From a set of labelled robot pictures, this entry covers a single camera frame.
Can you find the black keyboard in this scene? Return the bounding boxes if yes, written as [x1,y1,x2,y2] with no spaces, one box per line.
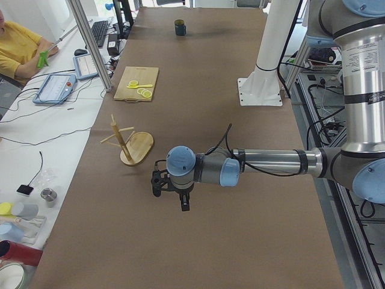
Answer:
[91,20,109,48]

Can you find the far blue teach pendant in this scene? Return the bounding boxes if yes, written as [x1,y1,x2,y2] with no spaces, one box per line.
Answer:
[73,54,99,81]

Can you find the black power adapter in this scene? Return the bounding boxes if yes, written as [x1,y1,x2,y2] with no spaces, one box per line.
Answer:
[107,34,120,56]

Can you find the red cylinder bottle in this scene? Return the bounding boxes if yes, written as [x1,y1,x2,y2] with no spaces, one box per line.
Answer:
[1,240,43,266]

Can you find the yellow plastic knife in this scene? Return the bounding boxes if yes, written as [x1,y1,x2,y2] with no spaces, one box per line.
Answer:
[126,84,153,89]

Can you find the wooden cutting board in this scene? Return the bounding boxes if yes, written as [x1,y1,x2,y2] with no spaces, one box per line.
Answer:
[113,66,159,102]

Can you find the light blue cup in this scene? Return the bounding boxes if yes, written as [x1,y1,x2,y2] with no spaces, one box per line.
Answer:
[0,222,24,242]

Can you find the lemon slice under knife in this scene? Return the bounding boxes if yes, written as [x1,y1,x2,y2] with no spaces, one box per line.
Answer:
[128,80,139,88]

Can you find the near blue teach pendant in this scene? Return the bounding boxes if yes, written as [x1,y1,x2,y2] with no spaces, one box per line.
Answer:
[32,73,77,105]

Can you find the lemon slice middle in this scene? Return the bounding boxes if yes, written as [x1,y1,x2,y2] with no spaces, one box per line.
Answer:
[137,88,147,95]

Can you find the blue teach pendant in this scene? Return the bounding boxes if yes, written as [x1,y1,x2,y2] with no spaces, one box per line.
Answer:
[32,73,77,105]
[73,54,99,81]

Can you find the dark teal mug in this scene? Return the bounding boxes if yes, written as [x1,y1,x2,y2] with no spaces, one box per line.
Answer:
[174,19,186,36]

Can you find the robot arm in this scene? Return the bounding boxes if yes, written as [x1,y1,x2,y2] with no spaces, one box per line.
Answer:
[151,1,384,211]

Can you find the black computer mouse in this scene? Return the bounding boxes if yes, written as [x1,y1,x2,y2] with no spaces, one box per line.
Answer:
[74,49,88,56]

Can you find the wooden cup storage rack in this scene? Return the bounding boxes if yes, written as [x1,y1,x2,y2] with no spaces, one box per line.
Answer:
[100,114,155,166]

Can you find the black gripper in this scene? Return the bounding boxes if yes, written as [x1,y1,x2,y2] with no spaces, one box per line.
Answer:
[168,179,194,211]

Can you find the person in yellow shirt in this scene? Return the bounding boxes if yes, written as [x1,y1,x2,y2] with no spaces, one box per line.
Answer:
[1,15,58,86]

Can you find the black square pad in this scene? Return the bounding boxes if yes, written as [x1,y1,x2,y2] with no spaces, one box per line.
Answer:
[16,184,34,196]

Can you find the yellow cup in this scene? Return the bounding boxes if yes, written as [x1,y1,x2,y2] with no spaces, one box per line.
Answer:
[0,202,13,216]

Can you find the aluminium frame post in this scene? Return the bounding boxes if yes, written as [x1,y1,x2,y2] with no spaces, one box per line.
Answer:
[68,0,112,92]

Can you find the small steel cup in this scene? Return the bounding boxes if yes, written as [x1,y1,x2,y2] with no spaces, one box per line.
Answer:
[40,188,58,208]

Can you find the grey cup lying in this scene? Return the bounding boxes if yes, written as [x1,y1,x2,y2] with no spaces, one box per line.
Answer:
[11,202,39,220]

